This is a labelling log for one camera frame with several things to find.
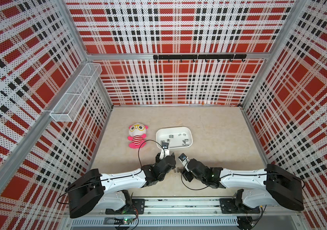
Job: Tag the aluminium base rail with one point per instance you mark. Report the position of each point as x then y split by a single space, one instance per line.
188 213

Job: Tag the black wall hook rail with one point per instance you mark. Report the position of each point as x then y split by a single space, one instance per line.
201 56

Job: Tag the pink white plush toy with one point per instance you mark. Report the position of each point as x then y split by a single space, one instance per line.
137 135

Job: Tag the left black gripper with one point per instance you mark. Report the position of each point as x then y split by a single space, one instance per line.
157 158

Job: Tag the white wire mesh basket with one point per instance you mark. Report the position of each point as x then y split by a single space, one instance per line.
70 104

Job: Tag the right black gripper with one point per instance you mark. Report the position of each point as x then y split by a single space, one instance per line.
185 174

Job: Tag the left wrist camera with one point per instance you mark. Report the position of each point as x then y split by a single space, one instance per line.
164 150

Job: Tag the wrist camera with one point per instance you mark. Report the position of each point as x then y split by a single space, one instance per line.
183 159
164 150

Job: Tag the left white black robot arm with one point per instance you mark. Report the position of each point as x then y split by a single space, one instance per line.
110 191

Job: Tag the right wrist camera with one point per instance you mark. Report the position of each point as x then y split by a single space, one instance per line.
183 159

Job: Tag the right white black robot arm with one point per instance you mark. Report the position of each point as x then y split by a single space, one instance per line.
270 186

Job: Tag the white plastic storage box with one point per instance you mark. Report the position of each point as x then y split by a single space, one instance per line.
177 141

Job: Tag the green circuit board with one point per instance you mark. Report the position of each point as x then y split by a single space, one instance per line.
123 221

